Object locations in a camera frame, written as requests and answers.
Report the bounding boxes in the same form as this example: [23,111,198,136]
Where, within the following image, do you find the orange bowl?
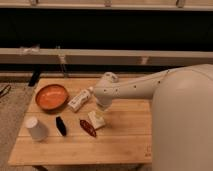
[35,84,69,110]

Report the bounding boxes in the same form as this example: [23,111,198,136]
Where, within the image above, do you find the white bottle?
[68,87,93,112]

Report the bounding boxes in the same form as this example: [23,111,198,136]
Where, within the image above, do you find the wooden table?
[7,77,153,171]

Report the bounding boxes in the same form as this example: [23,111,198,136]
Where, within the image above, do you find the white sponge block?
[88,111,106,130]

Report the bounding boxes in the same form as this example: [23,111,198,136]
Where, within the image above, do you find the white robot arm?
[94,64,213,171]

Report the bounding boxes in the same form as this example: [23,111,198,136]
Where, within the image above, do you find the dark red oval object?
[80,120,97,137]

